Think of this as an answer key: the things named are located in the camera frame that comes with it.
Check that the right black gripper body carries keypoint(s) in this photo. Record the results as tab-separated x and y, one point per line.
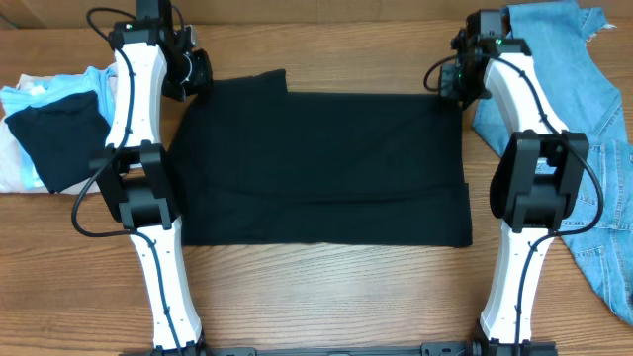
468	89

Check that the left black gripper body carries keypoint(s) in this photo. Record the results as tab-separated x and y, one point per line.
187	75

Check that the black t-shirt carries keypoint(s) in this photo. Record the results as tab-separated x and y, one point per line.
260	164

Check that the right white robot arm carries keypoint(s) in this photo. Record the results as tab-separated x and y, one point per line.
536	183

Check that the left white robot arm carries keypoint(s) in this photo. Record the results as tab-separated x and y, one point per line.
155	57

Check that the folded light blue garment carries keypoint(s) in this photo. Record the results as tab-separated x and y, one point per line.
59	86

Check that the blue denim jeans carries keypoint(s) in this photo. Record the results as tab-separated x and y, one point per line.
557	33

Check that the folded black garment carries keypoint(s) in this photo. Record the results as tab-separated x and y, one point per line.
60	138

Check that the folded beige garment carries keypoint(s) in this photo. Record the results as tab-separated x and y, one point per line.
10	163

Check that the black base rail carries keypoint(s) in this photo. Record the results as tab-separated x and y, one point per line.
346	351

